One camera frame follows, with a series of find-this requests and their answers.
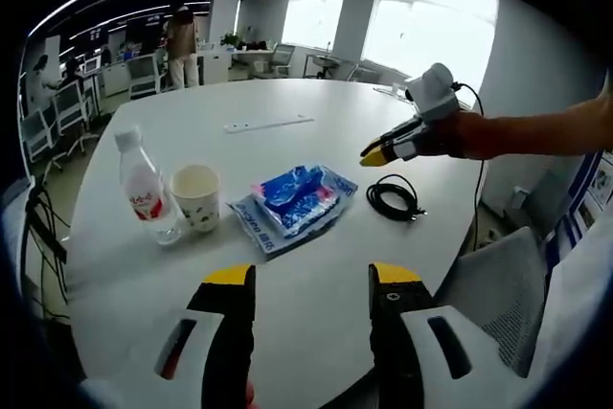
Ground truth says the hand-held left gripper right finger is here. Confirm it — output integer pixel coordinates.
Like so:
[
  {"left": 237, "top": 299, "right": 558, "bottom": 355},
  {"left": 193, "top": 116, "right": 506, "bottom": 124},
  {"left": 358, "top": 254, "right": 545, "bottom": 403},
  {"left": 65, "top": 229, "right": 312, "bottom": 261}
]
[{"left": 367, "top": 261, "right": 533, "bottom": 409}]

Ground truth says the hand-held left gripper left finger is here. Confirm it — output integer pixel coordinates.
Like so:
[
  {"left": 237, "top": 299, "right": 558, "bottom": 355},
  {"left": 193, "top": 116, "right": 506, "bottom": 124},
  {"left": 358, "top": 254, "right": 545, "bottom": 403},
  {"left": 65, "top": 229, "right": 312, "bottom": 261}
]
[{"left": 79, "top": 262, "right": 258, "bottom": 409}]

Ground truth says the blue floral tissue packet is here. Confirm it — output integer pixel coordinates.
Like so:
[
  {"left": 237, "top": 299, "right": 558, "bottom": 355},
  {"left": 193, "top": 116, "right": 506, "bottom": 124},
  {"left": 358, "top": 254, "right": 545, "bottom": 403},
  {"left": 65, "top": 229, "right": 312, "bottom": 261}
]
[{"left": 252, "top": 164, "right": 336, "bottom": 240}]

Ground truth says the clear printed plastic bag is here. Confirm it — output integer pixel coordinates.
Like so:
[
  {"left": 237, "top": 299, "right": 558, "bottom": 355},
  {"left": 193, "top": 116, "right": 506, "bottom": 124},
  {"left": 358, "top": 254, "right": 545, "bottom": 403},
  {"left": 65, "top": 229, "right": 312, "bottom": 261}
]
[{"left": 227, "top": 164, "right": 360, "bottom": 262}]

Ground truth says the white paper cup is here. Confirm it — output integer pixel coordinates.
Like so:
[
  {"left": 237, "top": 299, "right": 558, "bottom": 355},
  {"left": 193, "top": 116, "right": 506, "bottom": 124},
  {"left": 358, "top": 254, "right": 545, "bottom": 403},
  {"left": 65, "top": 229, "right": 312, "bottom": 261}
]
[{"left": 170, "top": 164, "right": 221, "bottom": 234}]

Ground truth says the clear plastic water bottle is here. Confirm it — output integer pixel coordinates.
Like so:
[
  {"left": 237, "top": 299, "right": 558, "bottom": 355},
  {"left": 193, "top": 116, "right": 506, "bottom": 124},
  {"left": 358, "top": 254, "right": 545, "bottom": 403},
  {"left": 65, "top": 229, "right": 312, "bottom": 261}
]
[{"left": 113, "top": 125, "right": 186, "bottom": 248}]

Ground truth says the person's right hand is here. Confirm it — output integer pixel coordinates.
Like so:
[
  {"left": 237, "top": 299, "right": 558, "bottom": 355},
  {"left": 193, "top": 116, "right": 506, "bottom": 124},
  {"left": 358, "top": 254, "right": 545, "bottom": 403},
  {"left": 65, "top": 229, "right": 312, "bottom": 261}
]
[{"left": 415, "top": 111, "right": 481, "bottom": 160}]

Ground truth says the white table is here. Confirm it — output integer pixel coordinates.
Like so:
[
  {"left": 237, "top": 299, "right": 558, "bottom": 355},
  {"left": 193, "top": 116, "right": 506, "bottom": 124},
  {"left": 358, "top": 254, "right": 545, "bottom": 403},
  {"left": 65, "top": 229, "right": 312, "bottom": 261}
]
[{"left": 61, "top": 77, "right": 483, "bottom": 403}]

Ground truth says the white office chair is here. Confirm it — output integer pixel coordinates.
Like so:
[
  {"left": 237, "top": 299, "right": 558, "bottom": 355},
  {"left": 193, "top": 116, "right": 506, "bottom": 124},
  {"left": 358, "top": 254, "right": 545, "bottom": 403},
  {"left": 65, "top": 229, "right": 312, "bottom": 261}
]
[
  {"left": 50, "top": 80, "right": 100, "bottom": 156},
  {"left": 18, "top": 109, "right": 63, "bottom": 173},
  {"left": 306, "top": 53, "right": 344, "bottom": 80},
  {"left": 125, "top": 53, "right": 162, "bottom": 100},
  {"left": 267, "top": 42, "right": 296, "bottom": 79}
]

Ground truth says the white table cover plate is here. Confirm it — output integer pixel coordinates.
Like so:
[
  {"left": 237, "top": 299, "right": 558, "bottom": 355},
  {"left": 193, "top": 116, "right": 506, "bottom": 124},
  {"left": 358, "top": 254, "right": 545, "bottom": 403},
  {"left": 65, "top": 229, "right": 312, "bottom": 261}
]
[{"left": 223, "top": 114, "right": 316, "bottom": 135}]

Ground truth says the grey mesh office chair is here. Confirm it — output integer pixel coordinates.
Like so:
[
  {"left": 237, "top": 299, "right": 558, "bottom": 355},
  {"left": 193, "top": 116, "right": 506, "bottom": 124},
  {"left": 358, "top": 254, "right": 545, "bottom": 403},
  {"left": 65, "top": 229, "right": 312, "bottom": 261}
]
[{"left": 433, "top": 225, "right": 561, "bottom": 379}]

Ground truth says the person's white shirt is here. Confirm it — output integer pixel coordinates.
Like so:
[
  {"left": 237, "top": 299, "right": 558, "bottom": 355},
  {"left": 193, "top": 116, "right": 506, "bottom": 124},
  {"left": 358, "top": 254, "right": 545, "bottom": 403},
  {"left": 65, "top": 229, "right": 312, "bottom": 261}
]
[{"left": 521, "top": 207, "right": 613, "bottom": 409}]

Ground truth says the black tripod stand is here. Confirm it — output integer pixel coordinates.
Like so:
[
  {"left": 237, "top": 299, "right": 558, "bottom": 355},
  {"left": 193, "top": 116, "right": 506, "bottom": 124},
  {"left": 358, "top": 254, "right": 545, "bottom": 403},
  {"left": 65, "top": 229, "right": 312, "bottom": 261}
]
[{"left": 23, "top": 183, "right": 73, "bottom": 324}]

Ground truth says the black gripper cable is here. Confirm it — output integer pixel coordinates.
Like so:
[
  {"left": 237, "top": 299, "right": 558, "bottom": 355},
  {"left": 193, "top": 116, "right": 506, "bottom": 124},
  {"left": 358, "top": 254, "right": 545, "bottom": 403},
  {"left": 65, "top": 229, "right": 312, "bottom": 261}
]
[{"left": 449, "top": 81, "right": 486, "bottom": 250}]

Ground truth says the wall poster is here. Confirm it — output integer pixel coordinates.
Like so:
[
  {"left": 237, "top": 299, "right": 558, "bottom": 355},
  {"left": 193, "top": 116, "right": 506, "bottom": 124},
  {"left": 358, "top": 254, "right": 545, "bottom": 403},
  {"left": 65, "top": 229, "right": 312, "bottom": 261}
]
[{"left": 567, "top": 149, "right": 613, "bottom": 238}]

